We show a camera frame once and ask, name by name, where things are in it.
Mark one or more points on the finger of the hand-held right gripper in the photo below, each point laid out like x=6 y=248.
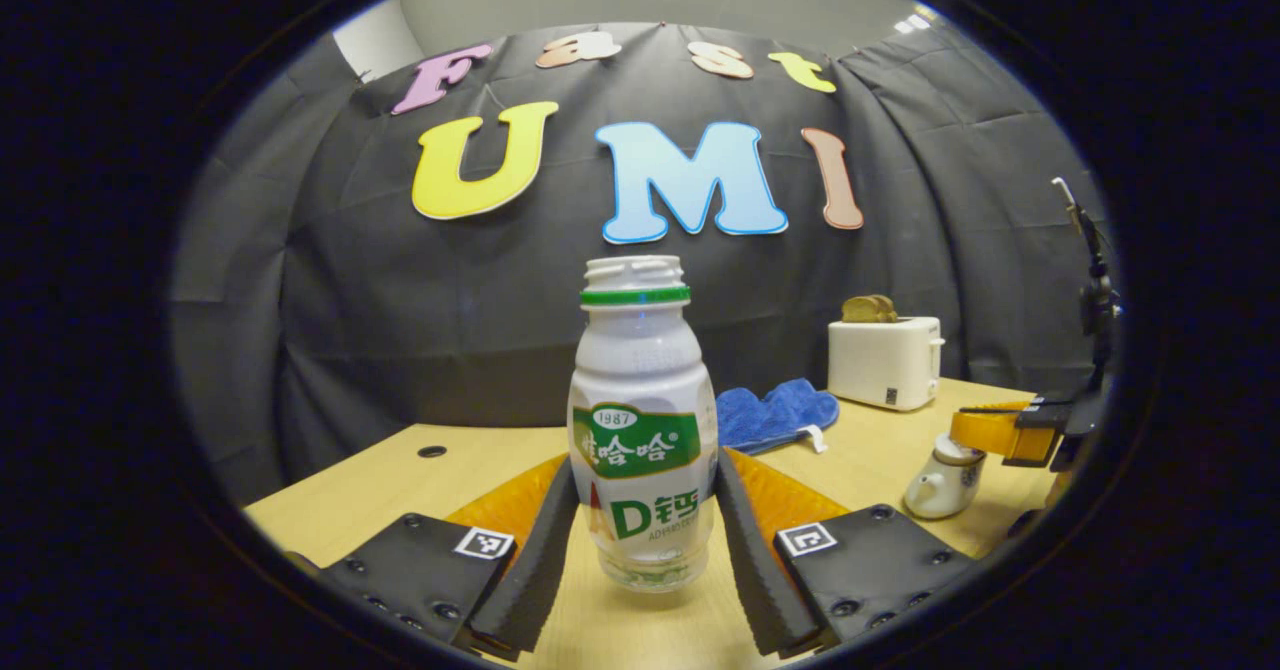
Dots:
x=990 y=432

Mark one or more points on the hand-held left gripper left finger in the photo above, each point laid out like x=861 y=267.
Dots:
x=545 y=550

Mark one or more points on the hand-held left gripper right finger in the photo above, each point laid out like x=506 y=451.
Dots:
x=750 y=550

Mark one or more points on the white green-label water bottle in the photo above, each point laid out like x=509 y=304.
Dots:
x=640 y=370

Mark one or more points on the white toaster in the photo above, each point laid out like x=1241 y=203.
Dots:
x=880 y=360

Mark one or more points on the blue towel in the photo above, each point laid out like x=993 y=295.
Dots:
x=775 y=415

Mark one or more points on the brown bread slice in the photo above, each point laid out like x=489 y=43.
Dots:
x=888 y=309
x=860 y=310

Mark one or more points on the black backdrop cloth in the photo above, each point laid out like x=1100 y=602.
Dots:
x=400 y=300

